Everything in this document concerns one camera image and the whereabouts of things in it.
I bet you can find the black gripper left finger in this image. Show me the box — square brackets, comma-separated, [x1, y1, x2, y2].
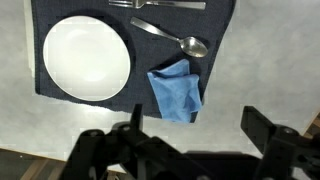
[63, 103, 208, 180]

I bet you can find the blue microfibre towel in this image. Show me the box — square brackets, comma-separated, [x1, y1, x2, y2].
[146, 58, 203, 124]

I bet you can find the silver metal fork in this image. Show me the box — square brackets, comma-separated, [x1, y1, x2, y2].
[108, 0, 207, 11]

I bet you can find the white round plate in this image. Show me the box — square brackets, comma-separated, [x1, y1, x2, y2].
[42, 15, 132, 102]

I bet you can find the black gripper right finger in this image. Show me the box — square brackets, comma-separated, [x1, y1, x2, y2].
[240, 105, 320, 180]

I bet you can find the silver metal spoon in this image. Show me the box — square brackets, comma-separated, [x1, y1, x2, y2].
[129, 16, 209, 59]

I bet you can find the dark blue fabric placemat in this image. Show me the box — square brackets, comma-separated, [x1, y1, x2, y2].
[30, 0, 237, 120]

